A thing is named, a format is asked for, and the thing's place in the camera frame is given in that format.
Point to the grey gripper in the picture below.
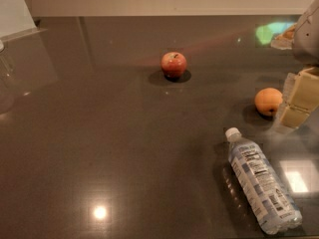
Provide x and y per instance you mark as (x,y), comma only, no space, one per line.
(307,39)

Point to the blue label plastic water bottle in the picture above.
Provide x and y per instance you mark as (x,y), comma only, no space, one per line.
(268,198)

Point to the orange fruit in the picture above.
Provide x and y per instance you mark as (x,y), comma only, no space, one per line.
(267,101)

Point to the red apple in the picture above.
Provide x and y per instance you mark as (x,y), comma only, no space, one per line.
(173,64)

